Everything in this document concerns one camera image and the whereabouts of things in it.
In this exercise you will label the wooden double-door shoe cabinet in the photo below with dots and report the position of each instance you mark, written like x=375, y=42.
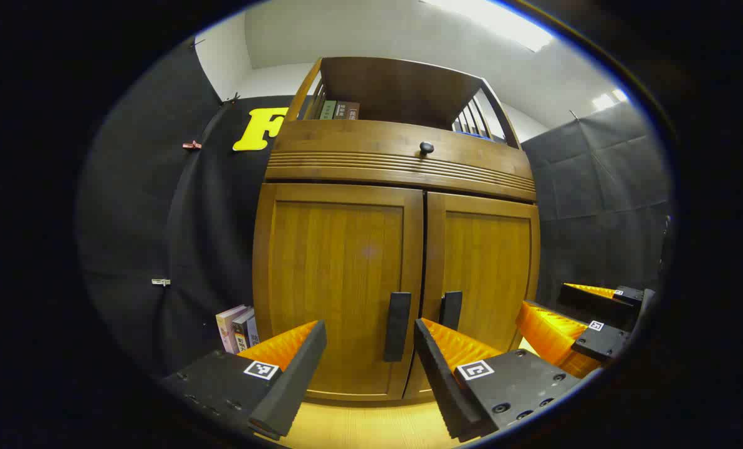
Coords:
x=396, y=87

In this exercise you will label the black clip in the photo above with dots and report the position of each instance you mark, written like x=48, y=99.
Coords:
x=231, y=98

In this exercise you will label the grey backdrop cloth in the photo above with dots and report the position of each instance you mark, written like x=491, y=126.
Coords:
x=596, y=206

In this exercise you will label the small ceiling light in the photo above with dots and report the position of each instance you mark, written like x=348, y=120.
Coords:
x=608, y=100

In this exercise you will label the pale pink book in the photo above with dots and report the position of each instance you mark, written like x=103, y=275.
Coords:
x=225, y=324

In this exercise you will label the lilac blue book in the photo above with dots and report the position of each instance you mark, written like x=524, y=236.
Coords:
x=254, y=330

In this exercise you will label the blue object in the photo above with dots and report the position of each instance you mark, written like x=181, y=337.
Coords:
x=471, y=133

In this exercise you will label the wooden cabinet drawer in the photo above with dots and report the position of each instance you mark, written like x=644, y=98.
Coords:
x=359, y=146

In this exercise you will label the wooden shoe cabinet door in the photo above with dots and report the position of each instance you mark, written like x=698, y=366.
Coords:
x=490, y=268
x=334, y=274

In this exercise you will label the red clip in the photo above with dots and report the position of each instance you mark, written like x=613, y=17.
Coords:
x=192, y=145

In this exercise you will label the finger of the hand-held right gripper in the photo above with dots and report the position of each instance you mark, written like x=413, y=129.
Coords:
x=596, y=302
x=602, y=342

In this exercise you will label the dark brown book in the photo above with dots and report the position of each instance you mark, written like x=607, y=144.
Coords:
x=341, y=111

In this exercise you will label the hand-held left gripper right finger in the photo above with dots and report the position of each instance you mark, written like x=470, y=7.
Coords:
x=440, y=386

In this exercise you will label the white clip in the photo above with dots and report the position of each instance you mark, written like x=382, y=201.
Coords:
x=161, y=282

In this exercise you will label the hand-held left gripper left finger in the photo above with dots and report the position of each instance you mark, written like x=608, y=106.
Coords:
x=297, y=380

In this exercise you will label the green book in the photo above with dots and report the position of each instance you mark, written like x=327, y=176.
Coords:
x=328, y=110

